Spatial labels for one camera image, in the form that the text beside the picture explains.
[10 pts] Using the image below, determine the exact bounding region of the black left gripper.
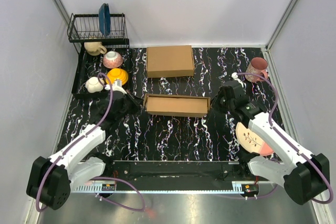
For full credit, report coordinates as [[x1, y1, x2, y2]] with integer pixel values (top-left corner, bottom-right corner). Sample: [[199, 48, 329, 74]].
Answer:
[[117, 90, 149, 121]]

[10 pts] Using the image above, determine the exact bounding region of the brown cardboard box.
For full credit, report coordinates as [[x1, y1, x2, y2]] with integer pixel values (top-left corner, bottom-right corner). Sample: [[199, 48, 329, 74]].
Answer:
[[143, 93, 211, 118], [146, 45, 195, 78]]

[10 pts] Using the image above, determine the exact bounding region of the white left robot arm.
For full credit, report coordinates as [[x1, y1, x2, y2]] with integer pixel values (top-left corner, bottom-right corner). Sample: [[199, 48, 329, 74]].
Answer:
[[26, 89, 143, 212]]

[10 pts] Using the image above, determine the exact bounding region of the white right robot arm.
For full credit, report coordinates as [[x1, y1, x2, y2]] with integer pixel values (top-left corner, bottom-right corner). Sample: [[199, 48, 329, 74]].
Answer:
[[211, 80, 334, 205]]

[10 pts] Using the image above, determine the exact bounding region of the closed brown cardboard box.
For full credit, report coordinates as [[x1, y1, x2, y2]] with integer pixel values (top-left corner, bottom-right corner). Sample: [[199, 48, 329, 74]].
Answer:
[[146, 45, 195, 78]]

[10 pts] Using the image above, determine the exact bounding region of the orange yellow ribbed bowl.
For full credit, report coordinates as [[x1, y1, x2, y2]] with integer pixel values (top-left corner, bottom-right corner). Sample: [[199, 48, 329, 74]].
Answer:
[[106, 68, 129, 86]]

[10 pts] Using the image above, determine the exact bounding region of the white flower-shaped cup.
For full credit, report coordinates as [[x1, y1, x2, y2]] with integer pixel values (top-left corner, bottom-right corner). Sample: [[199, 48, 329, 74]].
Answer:
[[85, 77, 104, 93]]

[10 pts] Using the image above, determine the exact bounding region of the cream pink floral plate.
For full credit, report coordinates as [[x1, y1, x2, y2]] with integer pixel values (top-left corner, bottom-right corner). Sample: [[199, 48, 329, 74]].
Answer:
[[236, 122, 274, 156]]

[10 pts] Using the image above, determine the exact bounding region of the pink patterned bowl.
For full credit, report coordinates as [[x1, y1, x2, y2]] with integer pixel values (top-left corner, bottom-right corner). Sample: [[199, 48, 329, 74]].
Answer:
[[103, 51, 123, 69]]

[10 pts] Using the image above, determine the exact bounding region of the pink patterned mug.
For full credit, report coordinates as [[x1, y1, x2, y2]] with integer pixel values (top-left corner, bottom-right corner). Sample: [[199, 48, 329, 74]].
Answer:
[[245, 57, 268, 83]]

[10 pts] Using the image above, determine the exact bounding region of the cream ceramic mug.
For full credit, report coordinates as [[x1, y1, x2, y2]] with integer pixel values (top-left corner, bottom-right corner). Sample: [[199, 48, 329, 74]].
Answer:
[[84, 41, 107, 56]]

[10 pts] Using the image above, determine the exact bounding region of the blue plate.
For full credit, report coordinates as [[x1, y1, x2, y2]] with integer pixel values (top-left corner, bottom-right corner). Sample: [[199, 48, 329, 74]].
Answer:
[[98, 3, 111, 37]]

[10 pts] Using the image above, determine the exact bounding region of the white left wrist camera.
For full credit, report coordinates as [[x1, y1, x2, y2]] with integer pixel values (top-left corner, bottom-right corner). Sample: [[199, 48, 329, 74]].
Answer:
[[104, 79, 127, 94]]

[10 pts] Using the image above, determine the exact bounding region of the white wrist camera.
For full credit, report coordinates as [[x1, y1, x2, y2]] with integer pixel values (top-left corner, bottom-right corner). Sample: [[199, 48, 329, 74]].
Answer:
[[231, 72, 244, 87], [104, 79, 127, 94]]

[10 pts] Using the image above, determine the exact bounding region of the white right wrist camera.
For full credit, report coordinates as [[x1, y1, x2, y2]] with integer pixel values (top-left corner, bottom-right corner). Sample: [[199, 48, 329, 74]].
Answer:
[[231, 72, 244, 87]]

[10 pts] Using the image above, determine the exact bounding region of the black wire dish rack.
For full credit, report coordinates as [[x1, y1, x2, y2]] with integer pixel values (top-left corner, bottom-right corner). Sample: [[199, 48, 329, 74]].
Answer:
[[67, 13, 133, 99]]

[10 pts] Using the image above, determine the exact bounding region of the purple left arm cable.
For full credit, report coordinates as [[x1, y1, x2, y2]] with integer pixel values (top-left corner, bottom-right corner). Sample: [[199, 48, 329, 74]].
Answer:
[[35, 72, 146, 212]]

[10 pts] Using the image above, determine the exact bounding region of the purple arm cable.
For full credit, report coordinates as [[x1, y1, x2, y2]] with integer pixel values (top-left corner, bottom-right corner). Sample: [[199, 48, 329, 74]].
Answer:
[[35, 72, 146, 212], [215, 72, 334, 204]]

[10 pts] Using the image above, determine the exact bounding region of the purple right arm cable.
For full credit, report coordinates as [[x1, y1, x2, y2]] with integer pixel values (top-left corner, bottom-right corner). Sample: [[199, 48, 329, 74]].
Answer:
[[215, 72, 334, 204]]

